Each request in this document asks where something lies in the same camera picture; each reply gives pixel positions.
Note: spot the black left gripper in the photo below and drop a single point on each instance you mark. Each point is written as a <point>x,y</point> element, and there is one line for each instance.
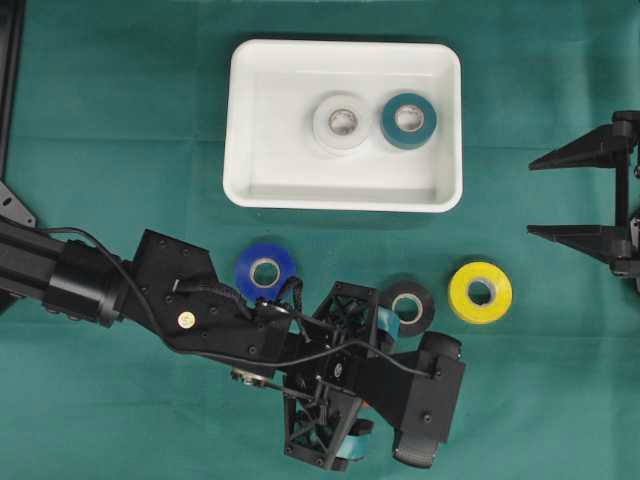
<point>349,324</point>

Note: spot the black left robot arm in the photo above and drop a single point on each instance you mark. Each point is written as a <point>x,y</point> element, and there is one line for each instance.
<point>171,289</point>

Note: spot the black table edge frame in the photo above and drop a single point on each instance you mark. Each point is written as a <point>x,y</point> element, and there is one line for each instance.
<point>12,21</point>

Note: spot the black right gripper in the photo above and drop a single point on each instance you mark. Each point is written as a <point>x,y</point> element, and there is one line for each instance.
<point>607,146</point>

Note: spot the black wrist camera on left gripper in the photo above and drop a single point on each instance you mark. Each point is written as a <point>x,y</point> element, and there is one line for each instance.
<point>416,393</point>

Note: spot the yellow tape roll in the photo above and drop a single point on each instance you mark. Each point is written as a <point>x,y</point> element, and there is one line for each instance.
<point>480,293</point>

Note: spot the blue tape roll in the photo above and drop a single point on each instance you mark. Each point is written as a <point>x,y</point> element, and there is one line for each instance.
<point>249,263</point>

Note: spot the teal tape roll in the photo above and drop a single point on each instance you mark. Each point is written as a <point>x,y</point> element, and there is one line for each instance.
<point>408,120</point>

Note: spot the white rectangular plastic tray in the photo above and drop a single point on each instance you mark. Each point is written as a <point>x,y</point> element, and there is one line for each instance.
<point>272,160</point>

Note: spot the black tape roll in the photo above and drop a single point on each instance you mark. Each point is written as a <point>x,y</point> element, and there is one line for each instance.
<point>406,309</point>

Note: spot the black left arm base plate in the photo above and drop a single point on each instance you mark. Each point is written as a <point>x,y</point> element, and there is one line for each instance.
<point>13,209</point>

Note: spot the white tape roll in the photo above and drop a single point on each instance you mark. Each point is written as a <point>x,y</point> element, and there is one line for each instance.
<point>341,123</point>

